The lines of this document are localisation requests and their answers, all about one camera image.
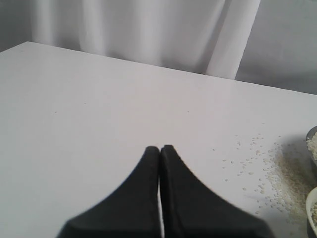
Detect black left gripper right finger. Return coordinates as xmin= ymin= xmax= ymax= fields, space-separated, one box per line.
xmin=159 ymin=145 xmax=274 ymax=238

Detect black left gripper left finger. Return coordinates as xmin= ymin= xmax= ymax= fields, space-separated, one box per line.
xmin=58 ymin=146 xmax=161 ymax=238

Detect spilled rice grains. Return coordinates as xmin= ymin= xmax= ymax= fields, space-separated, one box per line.
xmin=210 ymin=130 xmax=316 ymax=224

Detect cream ceramic floral bowl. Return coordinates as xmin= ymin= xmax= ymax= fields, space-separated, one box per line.
xmin=306 ymin=187 xmax=317 ymax=238

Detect brown granular contents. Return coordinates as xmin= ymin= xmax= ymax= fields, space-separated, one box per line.
xmin=311 ymin=202 xmax=317 ymax=227

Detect rice heap in tray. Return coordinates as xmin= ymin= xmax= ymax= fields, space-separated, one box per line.
xmin=307 ymin=133 xmax=317 ymax=161

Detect round steel tray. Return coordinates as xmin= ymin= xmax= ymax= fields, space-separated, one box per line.
xmin=306 ymin=126 xmax=317 ymax=165

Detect white backdrop curtain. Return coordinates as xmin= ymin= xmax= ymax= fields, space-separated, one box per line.
xmin=0 ymin=0 xmax=317 ymax=94

